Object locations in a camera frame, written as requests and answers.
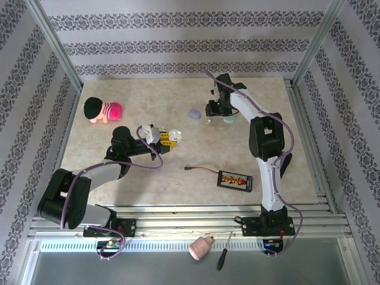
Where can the grey sheet metal panel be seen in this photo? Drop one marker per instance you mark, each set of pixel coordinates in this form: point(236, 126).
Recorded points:
point(148, 270)

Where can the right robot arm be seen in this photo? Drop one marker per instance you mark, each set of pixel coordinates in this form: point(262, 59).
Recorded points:
point(267, 139)

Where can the small circuit board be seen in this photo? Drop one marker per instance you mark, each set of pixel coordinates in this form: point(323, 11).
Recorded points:
point(110, 244)
point(271, 244)

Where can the aluminium side rail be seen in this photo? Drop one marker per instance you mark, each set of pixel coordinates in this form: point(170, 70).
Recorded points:
point(71, 115)
point(302, 118)

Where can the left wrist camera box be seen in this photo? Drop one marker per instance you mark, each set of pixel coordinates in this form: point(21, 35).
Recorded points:
point(150, 133)

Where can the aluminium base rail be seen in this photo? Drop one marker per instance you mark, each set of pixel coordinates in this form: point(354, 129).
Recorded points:
point(193, 225)

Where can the pink toy gas canister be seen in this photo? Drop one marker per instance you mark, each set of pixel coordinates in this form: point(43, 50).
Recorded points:
point(199, 248)

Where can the pink plush toy black hat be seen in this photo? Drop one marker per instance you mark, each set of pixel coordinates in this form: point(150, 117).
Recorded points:
point(101, 111)

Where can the aluminium frame post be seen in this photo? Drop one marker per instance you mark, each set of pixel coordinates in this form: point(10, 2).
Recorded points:
point(58, 44)
point(319, 41)

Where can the black battery pack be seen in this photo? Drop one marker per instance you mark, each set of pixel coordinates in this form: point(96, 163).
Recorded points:
point(234, 180)

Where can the green earbud charging case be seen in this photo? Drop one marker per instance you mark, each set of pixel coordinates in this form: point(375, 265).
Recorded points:
point(230, 120)

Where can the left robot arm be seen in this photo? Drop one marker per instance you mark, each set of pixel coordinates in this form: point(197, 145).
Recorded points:
point(56, 193)

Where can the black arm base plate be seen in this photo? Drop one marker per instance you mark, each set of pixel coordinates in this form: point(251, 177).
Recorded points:
point(127, 227)
point(252, 227)

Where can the purple earbud charging case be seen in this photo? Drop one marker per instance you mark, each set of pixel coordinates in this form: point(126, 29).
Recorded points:
point(194, 113)

